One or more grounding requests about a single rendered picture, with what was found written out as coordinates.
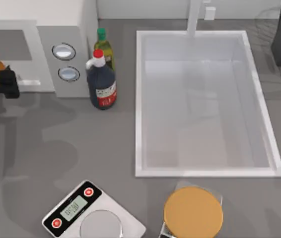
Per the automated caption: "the pale microwave oven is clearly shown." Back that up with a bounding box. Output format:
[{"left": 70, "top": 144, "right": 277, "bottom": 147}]
[{"left": 0, "top": 19, "right": 99, "bottom": 99}]

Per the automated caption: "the silver microwave knob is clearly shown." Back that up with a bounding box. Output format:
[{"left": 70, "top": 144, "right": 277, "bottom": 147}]
[
  {"left": 57, "top": 66, "right": 80, "bottom": 82},
  {"left": 52, "top": 42, "right": 77, "bottom": 61}
]

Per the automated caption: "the dark bottle with red cap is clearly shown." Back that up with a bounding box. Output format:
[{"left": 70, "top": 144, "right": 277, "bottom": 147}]
[{"left": 85, "top": 49, "right": 118, "bottom": 111}]

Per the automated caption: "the green bottle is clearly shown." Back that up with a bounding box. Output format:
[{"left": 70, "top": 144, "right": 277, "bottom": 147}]
[{"left": 93, "top": 27, "right": 116, "bottom": 72}]

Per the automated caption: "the white and black kitchen scale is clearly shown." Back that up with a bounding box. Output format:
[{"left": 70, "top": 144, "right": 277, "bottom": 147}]
[{"left": 41, "top": 179, "right": 147, "bottom": 238}]

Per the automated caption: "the white sink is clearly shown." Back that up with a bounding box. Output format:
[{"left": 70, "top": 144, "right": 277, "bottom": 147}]
[{"left": 134, "top": 30, "right": 281, "bottom": 179}]

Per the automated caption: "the tall white tap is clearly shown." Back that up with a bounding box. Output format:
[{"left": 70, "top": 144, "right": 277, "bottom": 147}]
[{"left": 187, "top": 0, "right": 212, "bottom": 38}]

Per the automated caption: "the small white box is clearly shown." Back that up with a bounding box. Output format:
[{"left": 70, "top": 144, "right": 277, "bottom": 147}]
[{"left": 204, "top": 6, "right": 216, "bottom": 21}]

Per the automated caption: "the glass jar with yellow lid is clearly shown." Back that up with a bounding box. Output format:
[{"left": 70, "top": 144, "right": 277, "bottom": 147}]
[{"left": 158, "top": 180, "right": 224, "bottom": 238}]

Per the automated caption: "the metal microwave door handle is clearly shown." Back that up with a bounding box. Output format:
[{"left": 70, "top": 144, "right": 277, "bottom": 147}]
[{"left": 18, "top": 79, "right": 42, "bottom": 87}]

